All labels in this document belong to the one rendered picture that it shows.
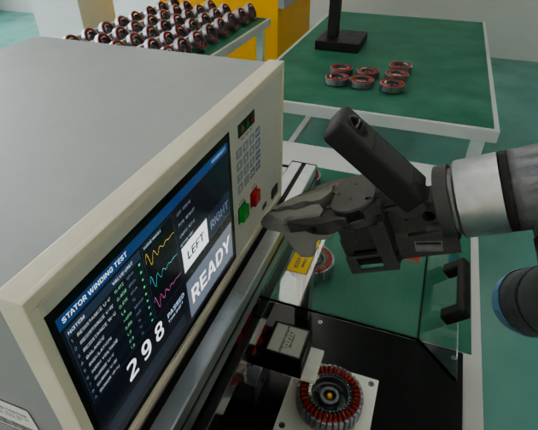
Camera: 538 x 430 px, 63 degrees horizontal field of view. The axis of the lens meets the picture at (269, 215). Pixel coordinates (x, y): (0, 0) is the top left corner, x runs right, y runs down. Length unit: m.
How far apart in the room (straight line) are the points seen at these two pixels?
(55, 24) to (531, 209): 4.30
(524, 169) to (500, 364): 1.65
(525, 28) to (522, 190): 5.30
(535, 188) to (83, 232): 0.35
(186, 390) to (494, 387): 1.61
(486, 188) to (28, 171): 0.38
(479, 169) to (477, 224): 0.05
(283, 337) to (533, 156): 0.46
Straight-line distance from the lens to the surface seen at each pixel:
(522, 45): 5.74
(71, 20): 4.38
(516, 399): 1.96
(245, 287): 0.53
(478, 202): 0.42
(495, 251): 2.56
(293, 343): 0.72
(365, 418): 0.83
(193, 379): 0.46
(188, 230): 0.41
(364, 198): 0.45
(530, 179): 0.42
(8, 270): 0.30
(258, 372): 0.81
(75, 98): 0.52
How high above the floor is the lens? 1.49
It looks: 36 degrees down
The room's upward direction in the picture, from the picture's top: straight up
